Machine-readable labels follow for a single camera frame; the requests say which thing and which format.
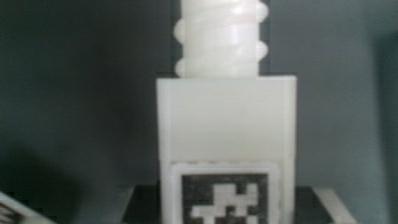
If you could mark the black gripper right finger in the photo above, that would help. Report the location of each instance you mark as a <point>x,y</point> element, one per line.
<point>318,207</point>

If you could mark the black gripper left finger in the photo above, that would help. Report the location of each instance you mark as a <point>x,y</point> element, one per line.
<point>131,206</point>

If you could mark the white table leg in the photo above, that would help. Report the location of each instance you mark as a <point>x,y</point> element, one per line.
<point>226,122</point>

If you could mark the white square tabletop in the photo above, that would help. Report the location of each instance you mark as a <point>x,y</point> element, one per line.
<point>16,214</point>

